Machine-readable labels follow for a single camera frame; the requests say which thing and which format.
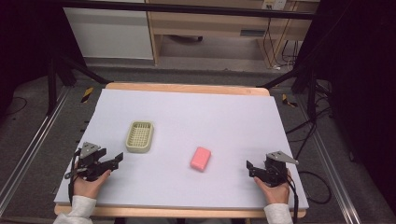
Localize white wall power outlet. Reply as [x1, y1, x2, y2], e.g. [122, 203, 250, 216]
[262, 0, 287, 10]

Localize pink soap bar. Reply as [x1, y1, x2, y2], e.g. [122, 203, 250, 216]
[190, 146, 213, 173]

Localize thin black floor cable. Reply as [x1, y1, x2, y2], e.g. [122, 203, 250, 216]
[0, 95, 29, 119]

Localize hanging desk cables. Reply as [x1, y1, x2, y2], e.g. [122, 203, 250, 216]
[262, 17, 301, 69]

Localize white table mat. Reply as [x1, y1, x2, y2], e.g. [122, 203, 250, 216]
[53, 88, 310, 210]

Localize person's right hand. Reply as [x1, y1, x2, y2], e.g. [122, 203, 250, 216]
[253, 175, 291, 206]

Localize white table board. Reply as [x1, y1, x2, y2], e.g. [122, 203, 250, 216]
[53, 81, 308, 219]

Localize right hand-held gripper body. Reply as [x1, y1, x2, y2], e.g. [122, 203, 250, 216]
[261, 150, 300, 189]

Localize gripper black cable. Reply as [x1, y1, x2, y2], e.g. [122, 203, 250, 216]
[285, 174, 301, 217]
[66, 148, 82, 206]

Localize beige slotted soap dish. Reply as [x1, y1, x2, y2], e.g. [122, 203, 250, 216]
[124, 120, 155, 154]

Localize black looped floor cable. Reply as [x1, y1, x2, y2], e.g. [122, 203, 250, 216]
[298, 170, 332, 205]

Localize person's left hand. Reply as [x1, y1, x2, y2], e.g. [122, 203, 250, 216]
[72, 169, 112, 201]

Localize yellow black floor tape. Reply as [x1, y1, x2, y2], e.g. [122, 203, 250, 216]
[80, 86, 94, 104]
[281, 93, 299, 109]

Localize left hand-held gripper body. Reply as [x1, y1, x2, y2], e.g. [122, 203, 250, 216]
[64, 141, 110, 183]

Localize black horizontal frame bar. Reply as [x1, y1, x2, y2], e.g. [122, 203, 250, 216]
[59, 0, 316, 21]

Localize white cabinet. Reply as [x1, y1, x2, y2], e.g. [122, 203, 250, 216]
[63, 7, 154, 61]

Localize metal floor rail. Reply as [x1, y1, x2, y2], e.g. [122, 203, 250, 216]
[296, 92, 362, 224]
[0, 86, 72, 217]

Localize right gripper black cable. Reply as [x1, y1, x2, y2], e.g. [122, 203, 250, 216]
[285, 174, 301, 217]

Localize black metal stand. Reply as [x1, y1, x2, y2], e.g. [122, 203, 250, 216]
[255, 65, 319, 123]
[46, 55, 112, 117]

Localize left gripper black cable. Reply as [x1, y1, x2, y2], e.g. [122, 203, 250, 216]
[66, 148, 82, 206]

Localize light wooden desk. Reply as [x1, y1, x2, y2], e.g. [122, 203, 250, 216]
[145, 0, 321, 68]

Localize black curtain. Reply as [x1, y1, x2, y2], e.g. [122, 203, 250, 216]
[293, 0, 396, 217]
[0, 0, 88, 119]

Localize black floor cable bundle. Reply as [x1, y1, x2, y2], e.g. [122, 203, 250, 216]
[285, 81, 334, 161]

